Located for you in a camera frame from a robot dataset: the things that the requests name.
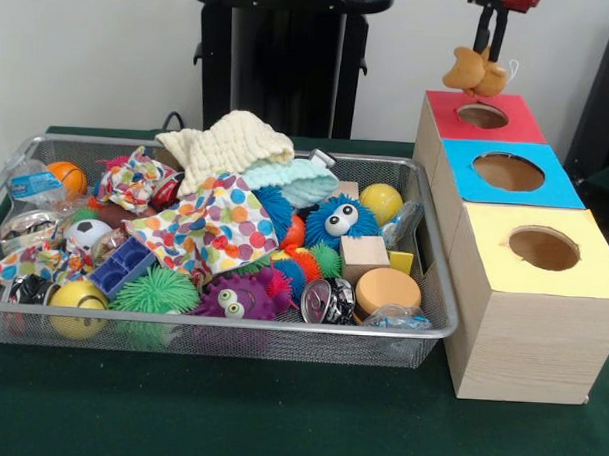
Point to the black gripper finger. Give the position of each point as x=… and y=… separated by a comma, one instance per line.
x=498, y=35
x=483, y=28

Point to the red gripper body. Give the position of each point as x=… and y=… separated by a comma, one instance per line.
x=503, y=1

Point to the tan plush animal toy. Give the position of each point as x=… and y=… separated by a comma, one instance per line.
x=475, y=74

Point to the clear blue plastic packet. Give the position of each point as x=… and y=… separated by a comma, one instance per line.
x=403, y=223

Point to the cream waffle cloth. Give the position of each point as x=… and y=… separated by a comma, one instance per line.
x=227, y=145

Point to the wooden box with three holes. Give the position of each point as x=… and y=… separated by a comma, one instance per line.
x=526, y=326

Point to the large polka dot cloth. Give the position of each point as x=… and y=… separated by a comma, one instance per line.
x=209, y=230

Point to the clear mesh bin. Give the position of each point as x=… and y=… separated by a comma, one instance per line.
x=427, y=292

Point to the black chair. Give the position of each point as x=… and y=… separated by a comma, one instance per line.
x=604, y=108

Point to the blue fuzzy ball with eyes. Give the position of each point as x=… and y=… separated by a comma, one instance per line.
x=341, y=220

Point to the mint green knit cloth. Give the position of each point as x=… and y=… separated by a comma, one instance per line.
x=294, y=181

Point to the yellow block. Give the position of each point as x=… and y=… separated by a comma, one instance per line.
x=401, y=261

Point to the wooden cube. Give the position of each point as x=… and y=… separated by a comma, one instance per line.
x=363, y=258

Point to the teal blue spiky ball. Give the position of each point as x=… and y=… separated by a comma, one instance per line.
x=276, y=209

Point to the round wooden disc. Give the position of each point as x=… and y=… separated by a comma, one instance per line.
x=387, y=291

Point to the clear crumpled plastic packet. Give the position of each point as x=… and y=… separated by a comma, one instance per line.
x=397, y=316

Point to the purple spiky ball with eyes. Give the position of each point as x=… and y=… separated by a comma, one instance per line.
x=240, y=296

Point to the large green spiky ball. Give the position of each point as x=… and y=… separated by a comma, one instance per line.
x=154, y=289

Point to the purple plastic block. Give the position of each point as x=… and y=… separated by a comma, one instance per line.
x=123, y=267

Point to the small orange basketball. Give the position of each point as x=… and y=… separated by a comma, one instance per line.
x=68, y=178

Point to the small black white soccer ball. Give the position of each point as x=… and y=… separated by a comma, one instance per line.
x=86, y=235

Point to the clear plastic bottle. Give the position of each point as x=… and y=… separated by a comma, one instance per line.
x=34, y=184

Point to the yellow smiley ball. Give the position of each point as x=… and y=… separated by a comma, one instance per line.
x=79, y=308

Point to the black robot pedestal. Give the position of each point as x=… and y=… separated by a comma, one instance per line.
x=290, y=67

